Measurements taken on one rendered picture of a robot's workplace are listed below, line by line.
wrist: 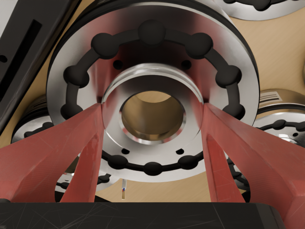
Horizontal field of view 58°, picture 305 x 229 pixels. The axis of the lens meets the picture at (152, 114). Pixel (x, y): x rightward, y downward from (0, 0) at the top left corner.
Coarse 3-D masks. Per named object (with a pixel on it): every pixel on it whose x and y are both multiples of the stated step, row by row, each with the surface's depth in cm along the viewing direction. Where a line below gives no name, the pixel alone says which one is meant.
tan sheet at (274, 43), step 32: (64, 32) 21; (256, 32) 21; (288, 32) 21; (288, 64) 22; (32, 96) 24; (160, 96) 24; (96, 192) 32; (128, 192) 33; (160, 192) 33; (192, 192) 33
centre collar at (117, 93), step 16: (128, 80) 12; (144, 80) 12; (160, 80) 12; (176, 80) 12; (112, 96) 12; (128, 96) 12; (176, 96) 12; (192, 96) 12; (112, 112) 13; (192, 112) 13; (112, 128) 13; (128, 128) 14; (176, 128) 14; (192, 128) 13; (128, 144) 14; (144, 144) 14; (160, 144) 14; (176, 144) 14
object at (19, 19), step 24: (24, 0) 10; (48, 0) 10; (24, 24) 10; (48, 24) 10; (0, 48) 11; (24, 48) 12; (0, 72) 11; (24, 72) 11; (0, 96) 14; (0, 120) 13
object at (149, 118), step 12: (132, 108) 15; (144, 108) 16; (156, 108) 16; (168, 108) 16; (180, 108) 14; (132, 120) 14; (144, 120) 15; (156, 120) 15; (168, 120) 15; (144, 132) 14; (156, 132) 14
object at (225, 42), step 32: (160, 0) 11; (96, 32) 11; (128, 32) 11; (160, 32) 11; (192, 32) 11; (224, 32) 11; (64, 64) 12; (96, 64) 12; (128, 64) 12; (160, 64) 12; (192, 64) 12; (224, 64) 12; (64, 96) 13; (96, 96) 13; (224, 96) 13; (256, 96) 13; (128, 160) 15; (160, 160) 15; (192, 160) 16
